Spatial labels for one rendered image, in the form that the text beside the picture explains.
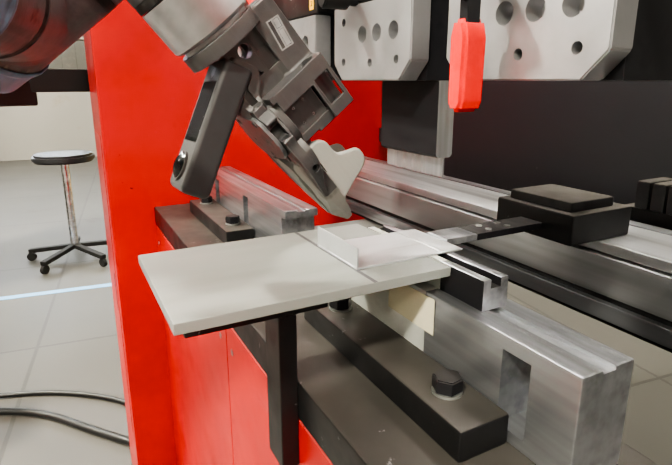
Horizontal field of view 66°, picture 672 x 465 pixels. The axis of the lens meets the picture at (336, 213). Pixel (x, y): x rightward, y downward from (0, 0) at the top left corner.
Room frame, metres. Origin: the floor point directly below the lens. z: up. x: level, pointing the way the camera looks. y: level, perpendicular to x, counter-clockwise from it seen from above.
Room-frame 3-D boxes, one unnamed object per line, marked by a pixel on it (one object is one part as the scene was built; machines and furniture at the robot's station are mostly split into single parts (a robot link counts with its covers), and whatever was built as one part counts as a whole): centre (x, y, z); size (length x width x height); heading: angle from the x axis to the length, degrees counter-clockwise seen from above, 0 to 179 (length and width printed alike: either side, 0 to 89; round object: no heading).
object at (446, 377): (0.41, -0.10, 0.91); 0.03 x 0.03 x 0.02
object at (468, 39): (0.40, -0.10, 1.20); 0.04 x 0.02 x 0.10; 118
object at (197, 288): (0.50, 0.05, 1.00); 0.26 x 0.18 x 0.01; 118
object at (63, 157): (3.38, 1.77, 0.36); 0.60 x 0.57 x 0.72; 113
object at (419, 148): (0.56, -0.08, 1.13); 0.10 x 0.02 x 0.10; 28
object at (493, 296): (0.54, -0.10, 0.99); 0.20 x 0.03 x 0.03; 28
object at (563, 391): (0.52, -0.11, 0.92); 0.39 x 0.06 x 0.10; 28
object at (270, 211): (1.05, 0.17, 0.92); 0.50 x 0.06 x 0.10; 28
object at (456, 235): (0.63, -0.23, 1.01); 0.26 x 0.12 x 0.05; 118
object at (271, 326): (0.48, 0.08, 0.88); 0.14 x 0.04 x 0.22; 118
